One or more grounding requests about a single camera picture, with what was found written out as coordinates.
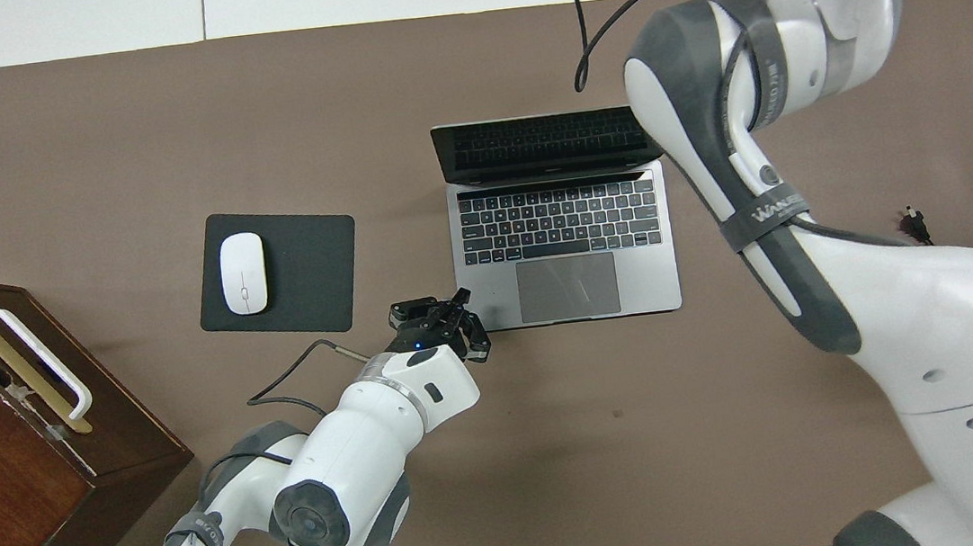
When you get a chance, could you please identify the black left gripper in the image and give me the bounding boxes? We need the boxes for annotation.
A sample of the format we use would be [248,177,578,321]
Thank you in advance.
[387,285,494,374]

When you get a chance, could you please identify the gold handle plate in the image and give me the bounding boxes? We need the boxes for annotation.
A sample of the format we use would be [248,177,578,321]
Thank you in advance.
[0,298,94,444]

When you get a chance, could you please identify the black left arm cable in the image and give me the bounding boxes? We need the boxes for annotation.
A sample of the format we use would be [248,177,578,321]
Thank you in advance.
[170,333,394,546]

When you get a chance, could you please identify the brown table mat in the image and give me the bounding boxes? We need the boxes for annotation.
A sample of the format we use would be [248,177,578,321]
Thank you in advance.
[0,0,973,546]

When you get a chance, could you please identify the white computer mouse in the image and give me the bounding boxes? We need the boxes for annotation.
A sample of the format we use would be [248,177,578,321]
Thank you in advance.
[217,230,272,318]

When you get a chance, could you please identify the white box handle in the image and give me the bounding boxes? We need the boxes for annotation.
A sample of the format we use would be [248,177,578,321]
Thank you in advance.
[0,300,95,429]

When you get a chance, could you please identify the black mouse pad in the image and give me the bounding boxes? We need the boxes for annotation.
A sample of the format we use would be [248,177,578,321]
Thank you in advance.
[190,200,367,348]

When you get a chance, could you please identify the silver grey laptop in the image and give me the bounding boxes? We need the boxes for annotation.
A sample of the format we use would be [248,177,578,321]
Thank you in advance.
[430,101,686,336]

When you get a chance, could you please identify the black lamp power cord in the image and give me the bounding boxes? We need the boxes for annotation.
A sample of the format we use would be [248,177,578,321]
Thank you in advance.
[900,206,937,250]

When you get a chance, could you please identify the dark wooden box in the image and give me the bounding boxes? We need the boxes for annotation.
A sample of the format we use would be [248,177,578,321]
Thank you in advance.
[0,245,204,546]

